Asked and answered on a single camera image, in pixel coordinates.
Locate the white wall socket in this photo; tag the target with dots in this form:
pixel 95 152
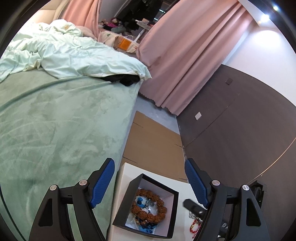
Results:
pixel 198 115

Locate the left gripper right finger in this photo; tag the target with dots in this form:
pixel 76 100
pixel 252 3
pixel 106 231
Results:
pixel 199 181

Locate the dark wall switch plate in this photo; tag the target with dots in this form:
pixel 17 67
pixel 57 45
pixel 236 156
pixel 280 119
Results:
pixel 228 81

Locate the orange box on pillow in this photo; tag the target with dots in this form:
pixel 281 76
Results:
pixel 124 44

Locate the white crumpled duvet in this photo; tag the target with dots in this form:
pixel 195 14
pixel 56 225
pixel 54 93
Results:
pixel 62 51

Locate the pink curtain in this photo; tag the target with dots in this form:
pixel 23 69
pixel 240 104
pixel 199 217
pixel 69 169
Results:
pixel 84 13
pixel 186 46

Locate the flat brown cardboard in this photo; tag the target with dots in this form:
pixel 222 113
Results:
pixel 155 148

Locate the pink curtain right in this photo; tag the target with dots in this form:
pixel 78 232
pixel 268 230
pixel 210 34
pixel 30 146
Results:
pixel 186 46

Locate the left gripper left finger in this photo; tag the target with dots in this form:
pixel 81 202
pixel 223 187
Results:
pixel 99 181

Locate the pink curtain left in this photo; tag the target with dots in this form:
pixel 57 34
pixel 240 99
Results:
pixel 84 13

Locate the green bed blanket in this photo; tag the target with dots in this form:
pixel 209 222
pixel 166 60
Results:
pixel 56 131

